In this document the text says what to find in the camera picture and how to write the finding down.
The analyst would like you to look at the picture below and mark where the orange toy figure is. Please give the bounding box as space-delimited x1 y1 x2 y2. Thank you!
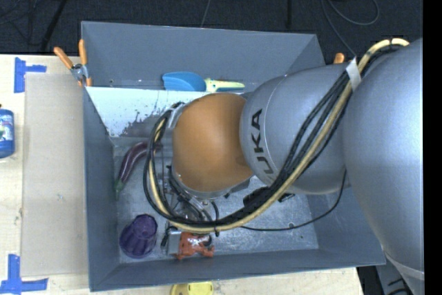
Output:
174 231 216 260

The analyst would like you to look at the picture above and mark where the small grey metal box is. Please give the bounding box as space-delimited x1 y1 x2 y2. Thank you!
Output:
166 229 183 256

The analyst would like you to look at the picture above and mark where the purple plastic cup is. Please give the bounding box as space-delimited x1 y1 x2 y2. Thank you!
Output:
119 213 159 260

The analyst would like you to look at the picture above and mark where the purple toy eggplant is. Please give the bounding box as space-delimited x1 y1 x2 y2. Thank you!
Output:
114 141 152 200

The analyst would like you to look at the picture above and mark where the pale flat board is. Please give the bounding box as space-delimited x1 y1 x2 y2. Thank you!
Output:
19 72 90 279

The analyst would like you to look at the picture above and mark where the grey metal bin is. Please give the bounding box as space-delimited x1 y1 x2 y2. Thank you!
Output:
80 21 387 292

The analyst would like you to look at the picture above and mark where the blue can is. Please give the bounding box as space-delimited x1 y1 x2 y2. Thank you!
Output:
0 108 17 160

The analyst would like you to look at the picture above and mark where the blue scoop with yellow handle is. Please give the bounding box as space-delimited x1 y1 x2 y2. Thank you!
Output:
161 70 247 93

